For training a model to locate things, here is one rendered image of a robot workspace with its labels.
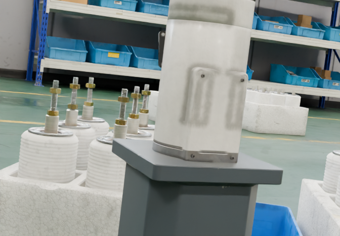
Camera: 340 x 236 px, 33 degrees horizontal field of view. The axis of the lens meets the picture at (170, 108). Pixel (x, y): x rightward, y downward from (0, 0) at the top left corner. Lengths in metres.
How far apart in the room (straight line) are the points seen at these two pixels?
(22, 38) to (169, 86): 5.55
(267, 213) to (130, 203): 0.65
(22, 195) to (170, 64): 0.43
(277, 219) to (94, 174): 0.47
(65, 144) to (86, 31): 5.32
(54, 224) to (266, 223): 0.50
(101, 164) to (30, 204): 0.13
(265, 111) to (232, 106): 3.04
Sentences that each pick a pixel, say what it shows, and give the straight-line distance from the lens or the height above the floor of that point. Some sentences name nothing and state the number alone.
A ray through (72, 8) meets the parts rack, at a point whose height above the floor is 0.74.
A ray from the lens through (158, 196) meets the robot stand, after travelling 0.58.
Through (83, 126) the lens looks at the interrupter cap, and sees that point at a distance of 1.09.
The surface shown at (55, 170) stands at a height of 0.20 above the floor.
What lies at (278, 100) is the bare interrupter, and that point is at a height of 0.21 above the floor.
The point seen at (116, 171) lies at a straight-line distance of 0.93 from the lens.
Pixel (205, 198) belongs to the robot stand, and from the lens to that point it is 0.59.
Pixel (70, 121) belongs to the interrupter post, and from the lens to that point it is 1.10.
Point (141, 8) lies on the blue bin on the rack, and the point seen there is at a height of 0.84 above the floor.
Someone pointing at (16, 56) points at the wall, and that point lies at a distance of 6.13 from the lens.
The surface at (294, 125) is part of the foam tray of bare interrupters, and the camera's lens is 3.79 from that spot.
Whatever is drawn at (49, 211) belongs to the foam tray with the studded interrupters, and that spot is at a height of 0.14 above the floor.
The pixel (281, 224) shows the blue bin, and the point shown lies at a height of 0.08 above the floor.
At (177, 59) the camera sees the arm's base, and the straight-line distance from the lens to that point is 0.60.
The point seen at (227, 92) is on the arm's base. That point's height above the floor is 0.37.
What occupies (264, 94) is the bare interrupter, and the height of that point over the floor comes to 0.24.
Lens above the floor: 0.40
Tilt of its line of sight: 5 degrees down
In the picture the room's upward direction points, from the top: 7 degrees clockwise
